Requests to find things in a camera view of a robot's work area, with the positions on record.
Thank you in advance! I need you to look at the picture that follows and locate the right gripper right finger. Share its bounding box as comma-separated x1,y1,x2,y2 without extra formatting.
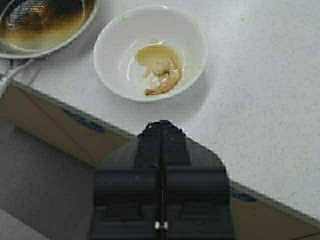
162,120,235,240

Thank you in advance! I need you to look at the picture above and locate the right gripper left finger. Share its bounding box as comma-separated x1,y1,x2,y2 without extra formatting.
88,121,163,240

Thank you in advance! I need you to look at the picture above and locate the steel frying pan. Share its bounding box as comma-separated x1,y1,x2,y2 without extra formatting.
0,0,101,94

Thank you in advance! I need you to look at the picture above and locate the blue recycle sticker right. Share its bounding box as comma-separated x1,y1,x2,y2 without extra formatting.
230,187,257,203

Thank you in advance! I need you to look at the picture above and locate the blue recycle sticker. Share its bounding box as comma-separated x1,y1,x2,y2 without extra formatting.
230,187,257,203
61,108,105,134

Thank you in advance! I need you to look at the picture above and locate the blue recycle sticker left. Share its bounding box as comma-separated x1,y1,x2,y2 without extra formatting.
61,108,105,134

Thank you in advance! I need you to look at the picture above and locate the wooden island cabinet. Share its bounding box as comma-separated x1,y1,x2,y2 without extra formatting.
0,85,320,240

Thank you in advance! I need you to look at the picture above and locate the white serving bowl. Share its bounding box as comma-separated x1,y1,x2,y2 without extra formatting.
93,5,209,103

